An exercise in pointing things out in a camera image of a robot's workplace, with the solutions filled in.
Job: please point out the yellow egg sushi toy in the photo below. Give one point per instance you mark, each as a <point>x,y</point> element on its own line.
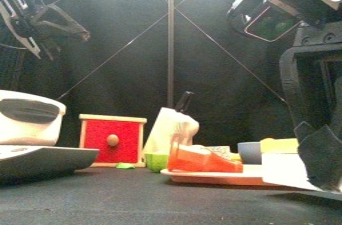
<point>280,165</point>

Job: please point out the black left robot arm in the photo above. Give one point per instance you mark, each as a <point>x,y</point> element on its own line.
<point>8,69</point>

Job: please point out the white speckled sushi toy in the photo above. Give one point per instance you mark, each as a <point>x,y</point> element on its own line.
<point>220,151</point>

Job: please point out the orange salmon sushi toy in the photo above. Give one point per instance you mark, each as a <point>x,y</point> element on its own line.
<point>200,160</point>

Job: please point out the blue grey cup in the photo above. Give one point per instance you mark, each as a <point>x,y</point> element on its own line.
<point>250,152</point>

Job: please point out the cream cloth bag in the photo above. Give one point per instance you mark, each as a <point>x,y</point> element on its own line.
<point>171,132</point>

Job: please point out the red wooden drawer box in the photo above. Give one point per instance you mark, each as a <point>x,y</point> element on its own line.
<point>111,140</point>

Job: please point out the grey appliance base tray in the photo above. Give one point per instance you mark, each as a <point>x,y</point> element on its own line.
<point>40,160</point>

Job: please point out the small green toy piece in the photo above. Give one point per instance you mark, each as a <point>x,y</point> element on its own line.
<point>124,166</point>

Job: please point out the vertical metal frame pole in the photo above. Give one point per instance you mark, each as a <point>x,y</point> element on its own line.
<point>169,35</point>

